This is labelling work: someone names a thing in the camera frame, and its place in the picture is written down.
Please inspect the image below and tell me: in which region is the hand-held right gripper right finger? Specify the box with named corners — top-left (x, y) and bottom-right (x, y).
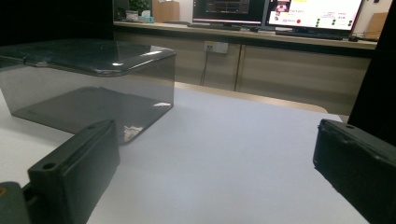
top-left (312, 119), bottom-right (396, 224)

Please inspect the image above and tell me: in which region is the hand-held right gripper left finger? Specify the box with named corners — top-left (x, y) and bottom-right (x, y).
top-left (27, 119), bottom-right (120, 224)

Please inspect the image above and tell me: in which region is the transparent grey lidded storage box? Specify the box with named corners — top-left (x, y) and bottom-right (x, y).
top-left (0, 38), bottom-right (177, 146)

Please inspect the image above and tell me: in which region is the black curtain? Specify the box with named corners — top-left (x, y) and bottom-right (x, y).
top-left (346, 0), bottom-right (396, 147)
top-left (0, 0), bottom-right (115, 48)

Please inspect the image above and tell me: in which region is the long beige wooden cabinet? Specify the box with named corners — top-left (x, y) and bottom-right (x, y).
top-left (113, 21), bottom-right (379, 116)

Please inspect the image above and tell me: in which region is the brown cardboard sheet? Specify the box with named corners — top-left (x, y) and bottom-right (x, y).
top-left (363, 12), bottom-right (389, 41)

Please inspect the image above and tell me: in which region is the black keyboard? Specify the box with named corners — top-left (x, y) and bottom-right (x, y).
top-left (275, 29), bottom-right (345, 41)
top-left (186, 22), bottom-right (242, 32)

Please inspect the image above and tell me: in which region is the white table cover sheet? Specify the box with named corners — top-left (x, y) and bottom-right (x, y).
top-left (0, 87), bottom-right (372, 224)

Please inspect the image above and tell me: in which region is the computer monitor with bright screen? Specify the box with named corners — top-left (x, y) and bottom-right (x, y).
top-left (265, 0), bottom-right (364, 32)

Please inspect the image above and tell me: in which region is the teal tissue box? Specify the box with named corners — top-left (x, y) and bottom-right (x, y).
top-left (138, 10), bottom-right (155, 23)

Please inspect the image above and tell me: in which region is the green potted plant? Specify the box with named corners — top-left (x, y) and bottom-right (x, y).
top-left (129, 0), bottom-right (152, 13)

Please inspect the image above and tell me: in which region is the computer monitor with dark screen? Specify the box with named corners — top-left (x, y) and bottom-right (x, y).
top-left (191, 0), bottom-right (267, 26)

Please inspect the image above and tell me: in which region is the black power cable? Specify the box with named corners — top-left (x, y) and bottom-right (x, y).
top-left (199, 46), bottom-right (210, 87)

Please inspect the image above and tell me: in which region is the white wall socket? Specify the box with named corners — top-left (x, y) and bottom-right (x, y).
top-left (204, 40), bottom-right (229, 54)

